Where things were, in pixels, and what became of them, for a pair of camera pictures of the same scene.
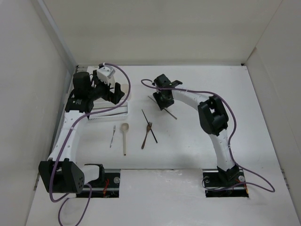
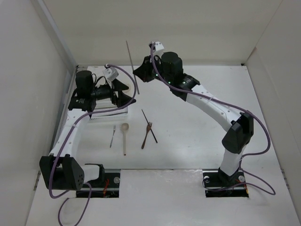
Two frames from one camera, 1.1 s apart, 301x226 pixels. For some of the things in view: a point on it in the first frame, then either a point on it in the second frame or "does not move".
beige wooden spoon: (124, 127) does not move
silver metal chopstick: (164, 108) → (132, 67)
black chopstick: (115, 114) does not move
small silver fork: (112, 138) does not move
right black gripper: (161, 104) → (143, 71)
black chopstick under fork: (150, 129) does not move
